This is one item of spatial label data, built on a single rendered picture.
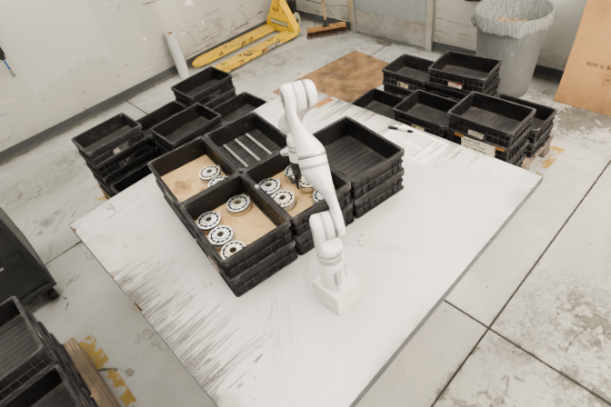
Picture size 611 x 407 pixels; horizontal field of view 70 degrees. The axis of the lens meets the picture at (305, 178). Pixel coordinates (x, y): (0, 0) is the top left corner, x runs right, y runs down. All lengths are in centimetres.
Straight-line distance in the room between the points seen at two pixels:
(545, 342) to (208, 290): 161
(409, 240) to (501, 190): 50
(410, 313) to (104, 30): 401
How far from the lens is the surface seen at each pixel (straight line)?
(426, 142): 234
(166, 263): 201
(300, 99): 135
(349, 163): 202
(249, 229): 181
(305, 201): 187
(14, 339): 246
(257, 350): 165
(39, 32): 468
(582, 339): 258
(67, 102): 488
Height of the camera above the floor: 211
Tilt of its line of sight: 40 degrees down
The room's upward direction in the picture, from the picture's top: 11 degrees counter-clockwise
